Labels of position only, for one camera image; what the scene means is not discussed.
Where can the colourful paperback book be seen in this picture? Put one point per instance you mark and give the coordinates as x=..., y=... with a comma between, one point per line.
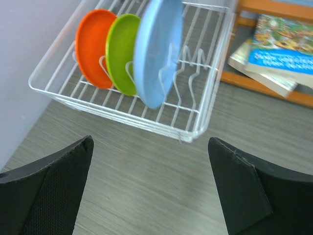
x=284, y=48

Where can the lower paperback book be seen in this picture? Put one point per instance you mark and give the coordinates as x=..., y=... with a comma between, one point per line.
x=238, y=60

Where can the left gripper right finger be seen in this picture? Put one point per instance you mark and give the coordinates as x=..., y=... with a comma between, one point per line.
x=258, y=197

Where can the white wire dish rack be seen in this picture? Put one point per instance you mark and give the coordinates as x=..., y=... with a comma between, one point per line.
x=185, y=113

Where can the green plate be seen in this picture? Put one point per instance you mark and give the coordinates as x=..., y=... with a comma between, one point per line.
x=120, y=50

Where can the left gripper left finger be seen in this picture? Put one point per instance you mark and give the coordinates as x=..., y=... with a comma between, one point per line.
x=44, y=196

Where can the orange wooden shelf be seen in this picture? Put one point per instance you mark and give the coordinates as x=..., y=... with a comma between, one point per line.
x=272, y=7

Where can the light blue plate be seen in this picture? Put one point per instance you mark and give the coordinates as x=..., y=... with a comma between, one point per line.
x=156, y=51

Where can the orange plate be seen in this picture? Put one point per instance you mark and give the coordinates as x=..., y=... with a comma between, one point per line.
x=90, y=45

